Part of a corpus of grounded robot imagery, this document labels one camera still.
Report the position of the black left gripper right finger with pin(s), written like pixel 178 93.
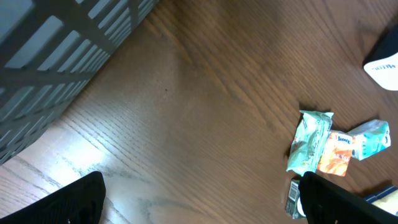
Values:
pixel 324 202

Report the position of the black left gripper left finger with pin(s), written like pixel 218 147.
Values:
pixel 79 202

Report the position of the dark green Zam-Buk box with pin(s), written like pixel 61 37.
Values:
pixel 293 205

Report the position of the orange tissue pack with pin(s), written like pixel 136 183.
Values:
pixel 336 154

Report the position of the yellow antibacterial wipes bag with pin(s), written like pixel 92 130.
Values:
pixel 385 199

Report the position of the light teal wipes pack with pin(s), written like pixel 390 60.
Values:
pixel 309 141

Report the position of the green white tissue pack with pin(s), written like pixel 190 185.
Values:
pixel 370 138

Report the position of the white barcode scanner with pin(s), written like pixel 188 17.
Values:
pixel 381 63

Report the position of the dark grey plastic basket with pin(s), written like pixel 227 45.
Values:
pixel 50 49

